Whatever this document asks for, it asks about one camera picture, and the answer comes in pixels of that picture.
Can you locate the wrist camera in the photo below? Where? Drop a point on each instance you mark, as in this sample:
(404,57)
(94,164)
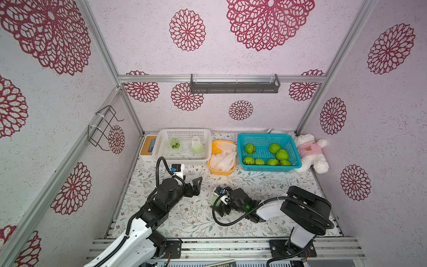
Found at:
(222,196)
(177,168)

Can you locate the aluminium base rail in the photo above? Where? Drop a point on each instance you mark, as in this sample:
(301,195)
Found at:
(270,252)

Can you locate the white foam net sleeve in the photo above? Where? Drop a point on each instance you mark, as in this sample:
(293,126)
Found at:
(196,140)
(174,143)
(217,193)

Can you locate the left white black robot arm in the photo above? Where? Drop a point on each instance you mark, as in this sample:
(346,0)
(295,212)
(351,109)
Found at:
(140,227)

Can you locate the pile of white foam nets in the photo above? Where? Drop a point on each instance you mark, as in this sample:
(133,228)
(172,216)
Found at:
(225,158)

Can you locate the floral table mat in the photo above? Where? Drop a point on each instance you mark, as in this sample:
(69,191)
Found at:
(192,217)

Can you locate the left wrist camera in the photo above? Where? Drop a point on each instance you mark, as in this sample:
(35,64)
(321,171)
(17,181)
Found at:
(177,168)

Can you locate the white teddy bear pink shirt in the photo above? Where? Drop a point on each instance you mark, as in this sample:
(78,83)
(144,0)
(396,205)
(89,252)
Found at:
(311,153)

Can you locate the white box wooden lid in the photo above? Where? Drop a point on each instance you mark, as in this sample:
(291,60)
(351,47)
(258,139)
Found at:
(146,152)

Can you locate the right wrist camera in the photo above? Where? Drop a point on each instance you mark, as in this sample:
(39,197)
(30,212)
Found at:
(222,196)

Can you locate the green custard apple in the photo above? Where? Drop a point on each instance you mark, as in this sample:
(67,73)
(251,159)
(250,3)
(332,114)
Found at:
(248,161)
(250,149)
(174,143)
(285,163)
(260,162)
(213,199)
(282,155)
(197,149)
(274,148)

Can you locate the yellow plastic tray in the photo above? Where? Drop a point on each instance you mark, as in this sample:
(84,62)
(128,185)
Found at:
(217,147)

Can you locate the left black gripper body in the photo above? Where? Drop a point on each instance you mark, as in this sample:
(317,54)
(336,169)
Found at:
(185,190)

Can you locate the white plastic basket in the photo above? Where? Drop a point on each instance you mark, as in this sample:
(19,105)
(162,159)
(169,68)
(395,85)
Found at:
(175,146)

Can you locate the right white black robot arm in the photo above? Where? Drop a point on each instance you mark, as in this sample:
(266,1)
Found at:
(310,212)

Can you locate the black wire wall rack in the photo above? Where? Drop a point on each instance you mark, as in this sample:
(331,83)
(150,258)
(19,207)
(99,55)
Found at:
(99,131)

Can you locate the teal plastic basket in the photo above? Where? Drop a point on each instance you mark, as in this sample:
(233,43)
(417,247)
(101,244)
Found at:
(262,141)

